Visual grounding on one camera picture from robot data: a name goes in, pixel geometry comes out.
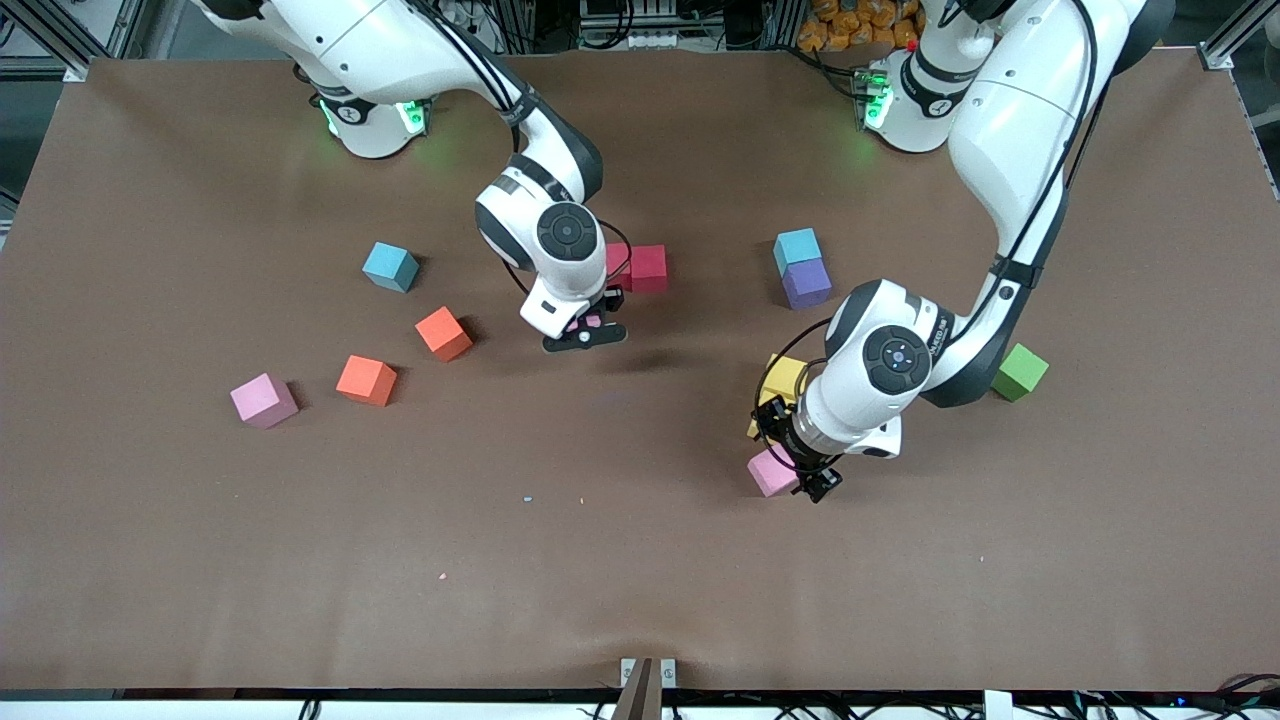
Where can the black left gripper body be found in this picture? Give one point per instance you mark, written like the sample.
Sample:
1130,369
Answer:
791,449

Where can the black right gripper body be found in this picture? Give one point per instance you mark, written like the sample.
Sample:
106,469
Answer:
611,300

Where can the pink foam cube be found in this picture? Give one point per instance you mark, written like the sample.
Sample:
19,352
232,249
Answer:
770,472
590,322
263,400

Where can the red foam cube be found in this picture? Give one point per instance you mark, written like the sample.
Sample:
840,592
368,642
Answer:
620,262
649,269

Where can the orange foam cube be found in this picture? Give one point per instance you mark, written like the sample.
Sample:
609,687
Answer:
444,334
366,380

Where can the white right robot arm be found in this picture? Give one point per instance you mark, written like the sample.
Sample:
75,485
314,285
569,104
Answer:
380,45

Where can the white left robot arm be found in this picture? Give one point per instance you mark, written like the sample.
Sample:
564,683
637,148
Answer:
1030,130

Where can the yellow foam cube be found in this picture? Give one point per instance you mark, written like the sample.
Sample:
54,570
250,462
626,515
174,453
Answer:
753,428
785,375

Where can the purple foam cube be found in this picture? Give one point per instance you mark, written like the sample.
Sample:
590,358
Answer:
806,284

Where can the light blue foam cube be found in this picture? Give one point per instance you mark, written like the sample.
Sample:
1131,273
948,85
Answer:
797,247
390,266

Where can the brown table cover sheet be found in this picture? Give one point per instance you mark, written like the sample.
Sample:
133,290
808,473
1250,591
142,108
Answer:
640,600

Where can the green foam cube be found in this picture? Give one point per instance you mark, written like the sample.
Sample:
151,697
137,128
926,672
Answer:
1022,372

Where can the white electronics box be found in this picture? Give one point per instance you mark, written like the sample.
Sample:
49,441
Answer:
640,40

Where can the metal table clamp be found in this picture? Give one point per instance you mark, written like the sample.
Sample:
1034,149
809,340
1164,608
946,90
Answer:
640,695

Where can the white tag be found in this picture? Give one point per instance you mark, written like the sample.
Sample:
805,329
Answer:
998,706

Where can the bag of orange fruits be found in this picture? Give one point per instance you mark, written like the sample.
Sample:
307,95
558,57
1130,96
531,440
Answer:
850,25

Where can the aluminium frame strut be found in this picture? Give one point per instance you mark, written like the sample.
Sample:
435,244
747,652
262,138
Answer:
1215,55
75,68

